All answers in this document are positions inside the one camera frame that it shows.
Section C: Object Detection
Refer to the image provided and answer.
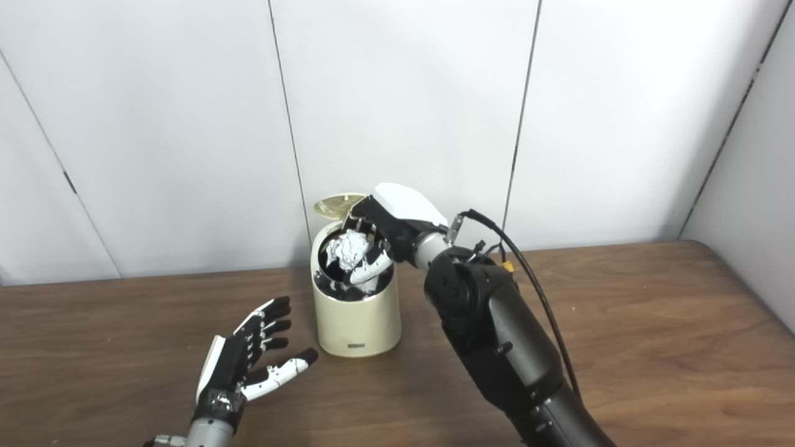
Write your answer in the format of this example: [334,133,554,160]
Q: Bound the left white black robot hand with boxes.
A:
[193,296,319,429]

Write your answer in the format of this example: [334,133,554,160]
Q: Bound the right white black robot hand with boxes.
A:
[342,183,449,286]

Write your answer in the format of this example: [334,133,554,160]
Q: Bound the white paper ball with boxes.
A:
[326,230,371,272]

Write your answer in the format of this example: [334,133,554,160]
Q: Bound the round cream bin lid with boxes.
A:
[313,193,367,219]

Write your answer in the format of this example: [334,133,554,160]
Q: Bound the cream-colored bin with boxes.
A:
[311,220,401,358]

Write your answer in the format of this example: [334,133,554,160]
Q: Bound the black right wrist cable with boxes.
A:
[450,209,581,398]

